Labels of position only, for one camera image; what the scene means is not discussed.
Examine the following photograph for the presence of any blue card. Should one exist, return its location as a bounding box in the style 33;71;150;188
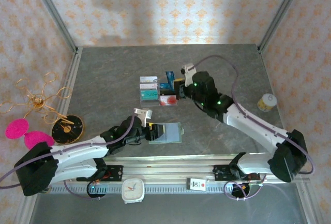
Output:
159;70;176;91

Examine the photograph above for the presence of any green card wallet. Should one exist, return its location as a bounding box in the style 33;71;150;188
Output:
148;122;185;145

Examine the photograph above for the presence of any red white card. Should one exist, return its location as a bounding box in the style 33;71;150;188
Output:
160;95;178;106

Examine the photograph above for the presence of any black card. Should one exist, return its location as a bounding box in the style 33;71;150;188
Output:
159;89;178;97

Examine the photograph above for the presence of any clear acrylic card holder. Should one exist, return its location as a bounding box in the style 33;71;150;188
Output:
139;76;179;108

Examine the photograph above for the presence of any teal card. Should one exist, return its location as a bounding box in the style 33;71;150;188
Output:
140;90;159;101

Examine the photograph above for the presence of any black gold round clock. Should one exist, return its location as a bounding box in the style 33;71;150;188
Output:
51;114;85;146

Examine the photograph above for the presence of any white square alarm clock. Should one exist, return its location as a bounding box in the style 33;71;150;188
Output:
121;178;145;204

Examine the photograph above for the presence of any yellow can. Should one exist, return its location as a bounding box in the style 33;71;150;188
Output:
257;93;278;113

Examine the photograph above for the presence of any small black white calendar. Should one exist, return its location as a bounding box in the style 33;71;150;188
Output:
186;177;207;191

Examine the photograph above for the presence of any pink egg sponge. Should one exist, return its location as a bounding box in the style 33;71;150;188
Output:
24;130;55;151
5;118;30;140

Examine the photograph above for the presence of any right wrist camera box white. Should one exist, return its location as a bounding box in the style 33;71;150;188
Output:
180;63;198;86

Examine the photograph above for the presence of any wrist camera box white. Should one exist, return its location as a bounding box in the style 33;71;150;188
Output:
180;63;198;86
133;108;154;127

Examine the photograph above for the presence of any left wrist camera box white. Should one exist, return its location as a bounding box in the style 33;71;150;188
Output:
133;108;154;127

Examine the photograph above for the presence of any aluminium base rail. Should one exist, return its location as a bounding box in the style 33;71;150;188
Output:
50;153;311;184

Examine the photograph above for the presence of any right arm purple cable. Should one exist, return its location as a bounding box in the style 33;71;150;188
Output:
192;54;315;202

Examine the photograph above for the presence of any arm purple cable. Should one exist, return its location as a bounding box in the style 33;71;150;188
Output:
0;110;138;202
192;54;315;202

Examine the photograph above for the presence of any grey slotted cable duct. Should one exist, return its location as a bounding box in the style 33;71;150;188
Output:
49;184;262;195

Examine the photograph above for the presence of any aluminium side rail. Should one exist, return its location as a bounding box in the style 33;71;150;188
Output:
258;50;295;142
50;48;84;147

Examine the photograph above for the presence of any gold wire ornament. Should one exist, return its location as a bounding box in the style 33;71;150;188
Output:
0;71;74;125

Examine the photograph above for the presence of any aluminium frame post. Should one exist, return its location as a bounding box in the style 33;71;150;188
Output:
27;0;80;54
258;0;309;53

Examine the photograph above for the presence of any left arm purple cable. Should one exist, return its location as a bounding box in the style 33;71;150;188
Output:
0;110;138;202

